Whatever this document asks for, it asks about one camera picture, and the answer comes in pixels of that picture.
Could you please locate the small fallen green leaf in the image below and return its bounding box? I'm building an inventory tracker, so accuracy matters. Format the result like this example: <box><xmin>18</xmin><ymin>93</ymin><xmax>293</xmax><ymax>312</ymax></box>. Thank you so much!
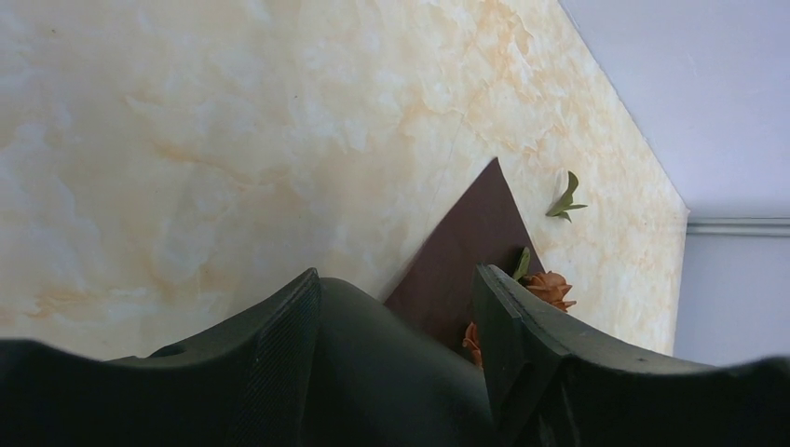
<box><xmin>545</xmin><ymin>170</ymin><xmax>587</xmax><ymax>223</ymax></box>

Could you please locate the red paper bouquet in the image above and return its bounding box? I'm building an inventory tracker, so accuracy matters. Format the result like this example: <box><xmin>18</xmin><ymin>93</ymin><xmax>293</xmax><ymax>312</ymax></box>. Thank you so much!
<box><xmin>385</xmin><ymin>158</ymin><xmax>544</xmax><ymax>359</ymax></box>

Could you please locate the black cylindrical vase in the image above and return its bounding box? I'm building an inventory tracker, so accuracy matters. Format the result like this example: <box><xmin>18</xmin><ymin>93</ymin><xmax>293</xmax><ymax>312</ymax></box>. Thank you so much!
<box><xmin>301</xmin><ymin>278</ymin><xmax>497</xmax><ymax>447</ymax></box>

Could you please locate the brown small rose stem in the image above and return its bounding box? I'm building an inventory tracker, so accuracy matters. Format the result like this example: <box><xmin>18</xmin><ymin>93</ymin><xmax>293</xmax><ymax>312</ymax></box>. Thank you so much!
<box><xmin>461</xmin><ymin>248</ymin><xmax>577</xmax><ymax>370</ymax></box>

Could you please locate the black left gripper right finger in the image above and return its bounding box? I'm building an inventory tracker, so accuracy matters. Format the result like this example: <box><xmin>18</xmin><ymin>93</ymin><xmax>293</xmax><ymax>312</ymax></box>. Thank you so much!
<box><xmin>473</xmin><ymin>264</ymin><xmax>789</xmax><ymax>446</ymax></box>

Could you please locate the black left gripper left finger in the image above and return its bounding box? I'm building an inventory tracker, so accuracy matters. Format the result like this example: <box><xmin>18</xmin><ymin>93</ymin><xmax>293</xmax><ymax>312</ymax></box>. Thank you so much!
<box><xmin>1</xmin><ymin>269</ymin><xmax>321</xmax><ymax>446</ymax></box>

